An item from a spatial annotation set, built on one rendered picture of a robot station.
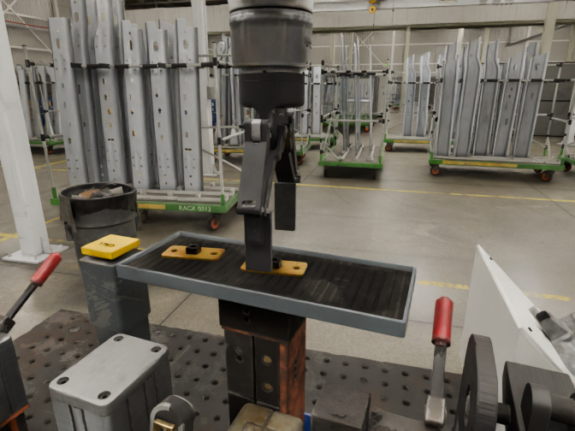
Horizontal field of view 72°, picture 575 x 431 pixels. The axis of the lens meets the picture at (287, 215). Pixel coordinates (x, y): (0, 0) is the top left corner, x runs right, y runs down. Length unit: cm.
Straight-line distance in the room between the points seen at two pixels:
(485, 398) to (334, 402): 15
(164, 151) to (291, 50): 408
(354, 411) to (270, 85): 33
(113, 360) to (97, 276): 20
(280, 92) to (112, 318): 43
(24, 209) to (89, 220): 112
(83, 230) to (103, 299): 225
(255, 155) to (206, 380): 76
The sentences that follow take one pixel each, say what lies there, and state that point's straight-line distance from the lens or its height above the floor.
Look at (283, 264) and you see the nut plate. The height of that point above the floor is 116.
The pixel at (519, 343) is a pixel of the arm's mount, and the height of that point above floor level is 99.
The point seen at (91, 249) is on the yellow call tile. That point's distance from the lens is 65.
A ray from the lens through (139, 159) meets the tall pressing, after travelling 463.
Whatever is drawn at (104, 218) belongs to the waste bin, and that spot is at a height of 58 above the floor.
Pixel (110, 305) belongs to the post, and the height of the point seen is 107.
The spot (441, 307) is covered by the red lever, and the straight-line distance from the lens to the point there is 49.
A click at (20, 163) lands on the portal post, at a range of 381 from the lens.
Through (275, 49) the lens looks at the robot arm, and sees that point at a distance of 43.
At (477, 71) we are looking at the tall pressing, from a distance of 710.
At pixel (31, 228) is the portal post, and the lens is 392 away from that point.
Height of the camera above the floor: 139
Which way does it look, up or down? 18 degrees down
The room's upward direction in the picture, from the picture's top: straight up
